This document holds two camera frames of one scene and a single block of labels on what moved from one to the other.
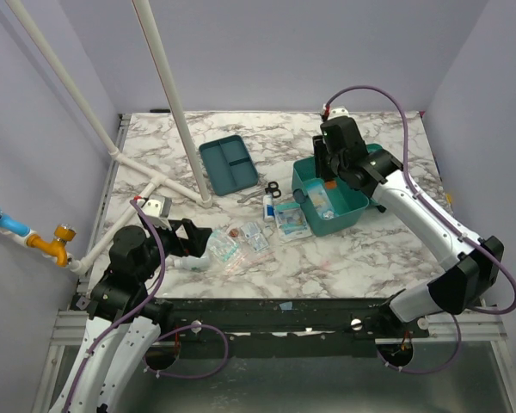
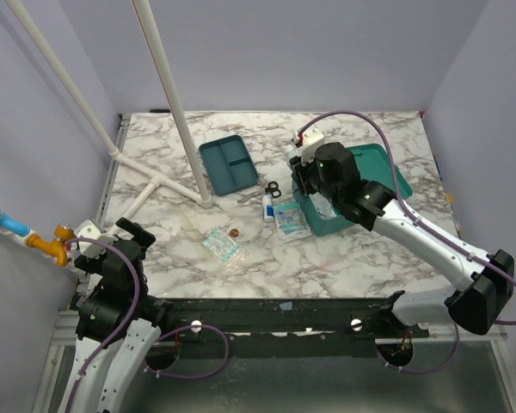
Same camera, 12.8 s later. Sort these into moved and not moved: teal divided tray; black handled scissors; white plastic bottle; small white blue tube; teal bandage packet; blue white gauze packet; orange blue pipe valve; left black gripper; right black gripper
Moved: left black gripper; white plastic bottle; right black gripper
Not moved: teal bandage packet; teal divided tray; orange blue pipe valve; small white blue tube; blue white gauze packet; black handled scissors
